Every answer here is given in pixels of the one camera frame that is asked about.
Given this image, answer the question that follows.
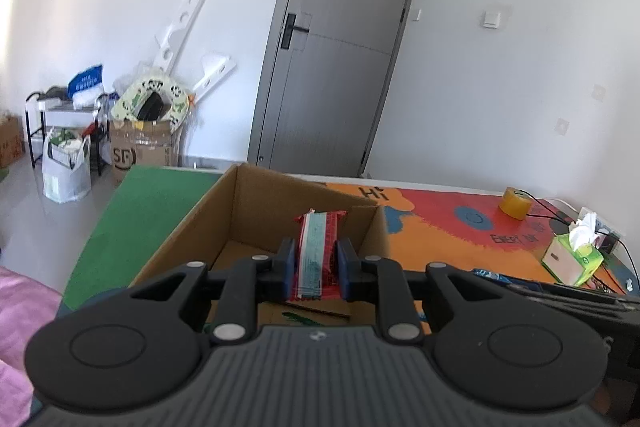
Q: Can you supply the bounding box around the grey door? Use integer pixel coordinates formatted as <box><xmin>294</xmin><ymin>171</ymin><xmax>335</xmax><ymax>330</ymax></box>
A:
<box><xmin>247</xmin><ymin>0</ymin><xmax>429</xmax><ymax>179</ymax></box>

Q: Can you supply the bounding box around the black door handle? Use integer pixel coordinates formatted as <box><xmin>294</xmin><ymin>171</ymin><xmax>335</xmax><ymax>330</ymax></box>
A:
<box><xmin>280</xmin><ymin>12</ymin><xmax>311</xmax><ymax>49</ymax></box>

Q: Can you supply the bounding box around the blue plastic bag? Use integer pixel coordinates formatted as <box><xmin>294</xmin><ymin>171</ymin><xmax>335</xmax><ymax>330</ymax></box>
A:
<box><xmin>67</xmin><ymin>64</ymin><xmax>105</xmax><ymax>96</ymax></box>

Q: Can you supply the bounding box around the blue snack packet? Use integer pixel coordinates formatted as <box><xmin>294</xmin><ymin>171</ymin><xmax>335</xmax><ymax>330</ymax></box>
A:
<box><xmin>472</xmin><ymin>268</ymin><xmax>544</xmax><ymax>291</ymax></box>

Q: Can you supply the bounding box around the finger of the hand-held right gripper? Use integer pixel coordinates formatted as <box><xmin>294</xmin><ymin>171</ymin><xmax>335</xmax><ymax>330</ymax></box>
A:
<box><xmin>507</xmin><ymin>281</ymin><xmax>640</xmax><ymax>309</ymax></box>

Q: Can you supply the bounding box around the pink blanket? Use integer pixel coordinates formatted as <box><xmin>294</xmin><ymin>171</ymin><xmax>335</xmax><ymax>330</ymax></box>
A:
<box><xmin>0</xmin><ymin>264</ymin><xmax>64</xmax><ymax>427</ymax></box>

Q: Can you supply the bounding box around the white plastic bag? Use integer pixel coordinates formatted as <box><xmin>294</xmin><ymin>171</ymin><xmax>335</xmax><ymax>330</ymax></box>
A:
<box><xmin>42</xmin><ymin>127</ymin><xmax>94</xmax><ymax>204</ymax></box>

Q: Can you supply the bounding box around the black metal rack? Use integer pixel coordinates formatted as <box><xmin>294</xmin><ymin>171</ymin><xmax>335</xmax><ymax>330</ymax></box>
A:
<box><xmin>24</xmin><ymin>90</ymin><xmax>109</xmax><ymax>178</ymax></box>

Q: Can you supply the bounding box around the black charger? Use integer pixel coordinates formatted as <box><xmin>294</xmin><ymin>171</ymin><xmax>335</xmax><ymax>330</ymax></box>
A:
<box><xmin>597</xmin><ymin>231</ymin><xmax>622</xmax><ymax>254</ymax></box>

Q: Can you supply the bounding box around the white power strip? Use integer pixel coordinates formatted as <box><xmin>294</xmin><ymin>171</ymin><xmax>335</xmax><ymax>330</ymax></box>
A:
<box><xmin>579</xmin><ymin>206</ymin><xmax>615</xmax><ymax>230</ymax></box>

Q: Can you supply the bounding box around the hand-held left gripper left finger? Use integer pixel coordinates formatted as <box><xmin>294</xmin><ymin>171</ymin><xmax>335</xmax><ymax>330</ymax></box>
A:
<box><xmin>129</xmin><ymin>237</ymin><xmax>297</xmax><ymax>343</ymax></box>

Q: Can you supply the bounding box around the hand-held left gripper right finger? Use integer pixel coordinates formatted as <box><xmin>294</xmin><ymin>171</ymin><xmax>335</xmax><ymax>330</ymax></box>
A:
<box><xmin>335</xmin><ymin>237</ymin><xmax>507</xmax><ymax>343</ymax></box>

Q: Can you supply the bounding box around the black cable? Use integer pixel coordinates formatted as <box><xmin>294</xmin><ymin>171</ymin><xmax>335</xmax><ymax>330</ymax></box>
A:
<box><xmin>517</xmin><ymin>190</ymin><xmax>576</xmax><ymax>225</ymax></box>

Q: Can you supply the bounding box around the green tissue box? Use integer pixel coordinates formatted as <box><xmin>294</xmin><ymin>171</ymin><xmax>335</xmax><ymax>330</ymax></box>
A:
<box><xmin>541</xmin><ymin>207</ymin><xmax>605</xmax><ymax>287</ymax></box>

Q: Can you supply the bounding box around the short white foam board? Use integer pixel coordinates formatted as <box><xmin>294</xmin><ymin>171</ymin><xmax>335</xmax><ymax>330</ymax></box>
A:
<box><xmin>192</xmin><ymin>52</ymin><xmax>236</xmax><ymax>104</ymax></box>

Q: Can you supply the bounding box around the red striped snack packet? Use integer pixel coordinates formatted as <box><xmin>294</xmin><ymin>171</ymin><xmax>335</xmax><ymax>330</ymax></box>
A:
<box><xmin>286</xmin><ymin>208</ymin><xmax>346</xmax><ymax>303</ymax></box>

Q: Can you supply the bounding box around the small brown cardboard box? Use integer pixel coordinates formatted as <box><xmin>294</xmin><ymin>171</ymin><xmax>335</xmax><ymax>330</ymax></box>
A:
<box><xmin>0</xmin><ymin>114</ymin><xmax>25</xmax><ymax>169</ymax></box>

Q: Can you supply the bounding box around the panda print ring cushion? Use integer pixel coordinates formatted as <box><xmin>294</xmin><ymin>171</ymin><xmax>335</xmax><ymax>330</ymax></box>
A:
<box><xmin>110</xmin><ymin>76</ymin><xmax>190</xmax><ymax>128</ymax></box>

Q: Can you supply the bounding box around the yellow tape roll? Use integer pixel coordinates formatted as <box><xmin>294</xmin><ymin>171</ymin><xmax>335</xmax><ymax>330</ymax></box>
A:
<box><xmin>499</xmin><ymin>186</ymin><xmax>533</xmax><ymax>221</ymax></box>

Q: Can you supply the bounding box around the long white foam board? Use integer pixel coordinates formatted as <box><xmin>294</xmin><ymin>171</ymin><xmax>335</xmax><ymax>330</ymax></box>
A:
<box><xmin>154</xmin><ymin>0</ymin><xmax>209</xmax><ymax>76</ymax></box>

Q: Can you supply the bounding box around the printed cardboard box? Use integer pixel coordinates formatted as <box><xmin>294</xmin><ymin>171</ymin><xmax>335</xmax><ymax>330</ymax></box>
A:
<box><xmin>108</xmin><ymin>119</ymin><xmax>184</xmax><ymax>188</ymax></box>

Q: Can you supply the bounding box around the colourful printed table mat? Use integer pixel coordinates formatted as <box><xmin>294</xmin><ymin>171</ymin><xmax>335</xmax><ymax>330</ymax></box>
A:
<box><xmin>62</xmin><ymin>164</ymin><xmax>640</xmax><ymax>335</ymax></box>

